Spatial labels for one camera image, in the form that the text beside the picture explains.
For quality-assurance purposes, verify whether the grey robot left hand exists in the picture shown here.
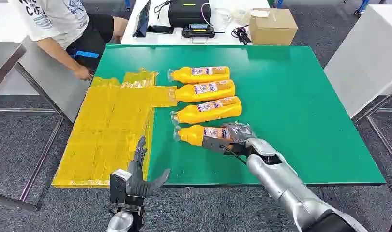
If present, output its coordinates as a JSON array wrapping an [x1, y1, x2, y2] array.
[[127, 135, 171, 198]]

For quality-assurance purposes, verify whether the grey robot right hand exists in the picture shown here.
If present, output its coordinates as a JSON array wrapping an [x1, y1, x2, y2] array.
[[202, 122, 258, 157]]

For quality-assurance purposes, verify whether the orange drink bottle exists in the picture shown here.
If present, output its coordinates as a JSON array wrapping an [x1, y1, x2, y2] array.
[[167, 66, 231, 85], [173, 123, 235, 148], [168, 79, 236, 104], [170, 96, 243, 126]]

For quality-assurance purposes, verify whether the yellow plastic sheet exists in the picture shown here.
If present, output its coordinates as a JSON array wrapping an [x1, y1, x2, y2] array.
[[51, 76, 179, 189]]

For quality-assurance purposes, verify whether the green table mat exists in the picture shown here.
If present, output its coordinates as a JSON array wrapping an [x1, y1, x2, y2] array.
[[95, 44, 386, 188]]

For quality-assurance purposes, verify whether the crumpled yellow plastic bag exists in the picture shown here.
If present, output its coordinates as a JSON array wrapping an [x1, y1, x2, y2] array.
[[121, 67, 159, 89]]

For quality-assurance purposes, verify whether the black radio controller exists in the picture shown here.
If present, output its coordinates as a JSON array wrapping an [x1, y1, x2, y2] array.
[[181, 23, 216, 44]]

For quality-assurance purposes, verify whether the brown cardboard box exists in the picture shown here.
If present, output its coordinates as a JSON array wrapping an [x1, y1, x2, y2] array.
[[248, 8, 299, 46]]

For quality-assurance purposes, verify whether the clear plastic bag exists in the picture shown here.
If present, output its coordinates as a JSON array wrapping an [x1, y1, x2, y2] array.
[[214, 7, 252, 30]]

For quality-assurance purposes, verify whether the white table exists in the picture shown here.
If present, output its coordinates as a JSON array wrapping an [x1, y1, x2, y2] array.
[[120, 0, 271, 46]]

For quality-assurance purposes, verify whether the person's right hand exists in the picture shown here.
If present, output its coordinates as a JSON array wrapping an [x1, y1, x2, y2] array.
[[73, 65, 94, 82]]

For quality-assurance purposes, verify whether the grey table with metal legs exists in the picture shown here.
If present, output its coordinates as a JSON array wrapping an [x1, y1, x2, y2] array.
[[0, 35, 92, 212]]

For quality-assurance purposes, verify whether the black phone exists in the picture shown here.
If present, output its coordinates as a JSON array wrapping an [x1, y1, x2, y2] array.
[[147, 24, 175, 35]]

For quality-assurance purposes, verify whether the black equipment case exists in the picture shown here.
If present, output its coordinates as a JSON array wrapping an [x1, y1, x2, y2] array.
[[167, 0, 212, 28]]

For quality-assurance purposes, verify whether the pale grey table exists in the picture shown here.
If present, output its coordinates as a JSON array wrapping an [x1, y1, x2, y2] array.
[[323, 4, 392, 174]]

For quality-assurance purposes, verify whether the dark tablet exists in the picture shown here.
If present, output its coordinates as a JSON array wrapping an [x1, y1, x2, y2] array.
[[132, 0, 152, 38]]

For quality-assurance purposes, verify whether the person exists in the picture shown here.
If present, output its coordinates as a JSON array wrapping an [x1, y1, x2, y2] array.
[[10, 0, 129, 81]]

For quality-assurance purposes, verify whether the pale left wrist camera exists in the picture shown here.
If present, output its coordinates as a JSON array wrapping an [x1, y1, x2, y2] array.
[[109, 169, 133, 205]]

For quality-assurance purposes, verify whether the black cable bundle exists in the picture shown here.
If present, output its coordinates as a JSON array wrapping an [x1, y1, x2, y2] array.
[[231, 25, 252, 46]]

